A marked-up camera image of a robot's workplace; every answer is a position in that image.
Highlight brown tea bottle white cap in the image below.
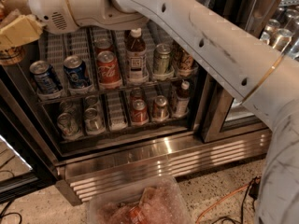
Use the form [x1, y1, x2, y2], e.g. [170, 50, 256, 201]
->
[125, 28, 147, 81]

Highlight orange extension cable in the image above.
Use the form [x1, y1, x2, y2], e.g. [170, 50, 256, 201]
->
[195, 180, 260, 224]

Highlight stainless steel fridge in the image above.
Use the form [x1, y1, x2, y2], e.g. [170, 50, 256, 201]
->
[0, 0, 299, 207]

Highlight green soda can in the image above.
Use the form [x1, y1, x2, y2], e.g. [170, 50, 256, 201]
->
[153, 43, 171, 75]

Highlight glass fridge door right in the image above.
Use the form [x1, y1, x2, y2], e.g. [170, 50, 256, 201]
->
[201, 0, 298, 142]

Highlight red can bottom front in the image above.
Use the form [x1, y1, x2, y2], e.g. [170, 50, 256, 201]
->
[131, 99, 148, 124]

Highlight red can bottom rear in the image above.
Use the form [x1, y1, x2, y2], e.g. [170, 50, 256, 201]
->
[130, 88, 144, 103]

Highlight silver can bottom left front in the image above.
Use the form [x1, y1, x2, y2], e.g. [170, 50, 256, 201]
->
[57, 112, 79, 137]

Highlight clear plastic bin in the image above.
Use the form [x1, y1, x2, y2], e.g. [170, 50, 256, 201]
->
[87, 175, 192, 224]

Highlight red cola can front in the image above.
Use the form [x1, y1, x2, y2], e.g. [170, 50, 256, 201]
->
[96, 50, 121, 84]

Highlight red cola can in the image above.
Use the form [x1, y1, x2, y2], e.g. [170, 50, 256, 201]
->
[96, 50, 121, 84]
[94, 38, 114, 54]

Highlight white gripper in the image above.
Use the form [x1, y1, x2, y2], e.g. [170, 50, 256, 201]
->
[0, 0, 43, 50]

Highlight open fridge door left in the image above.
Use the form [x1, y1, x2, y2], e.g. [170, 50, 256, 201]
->
[0, 81, 57, 203]

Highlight black power adapter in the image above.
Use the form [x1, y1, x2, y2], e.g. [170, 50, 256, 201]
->
[249, 177, 261, 200]

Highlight orange can front right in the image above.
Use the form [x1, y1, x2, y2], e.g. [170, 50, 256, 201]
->
[178, 48, 193, 71]

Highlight blue pepsi can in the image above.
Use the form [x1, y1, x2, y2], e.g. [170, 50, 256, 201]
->
[64, 55, 92, 89]

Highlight orange can rear right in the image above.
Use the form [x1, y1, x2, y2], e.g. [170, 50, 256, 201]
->
[172, 41, 180, 63]

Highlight small brown bottle bottom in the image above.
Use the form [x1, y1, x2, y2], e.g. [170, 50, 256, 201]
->
[172, 81, 190, 117]

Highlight red can in bin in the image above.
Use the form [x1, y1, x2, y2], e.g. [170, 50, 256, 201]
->
[129, 206, 148, 224]

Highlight red cola can behind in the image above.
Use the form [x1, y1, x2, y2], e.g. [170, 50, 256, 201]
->
[94, 38, 114, 54]

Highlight blue silver can far left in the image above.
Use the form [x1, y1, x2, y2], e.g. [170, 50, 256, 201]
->
[29, 61, 63, 94]

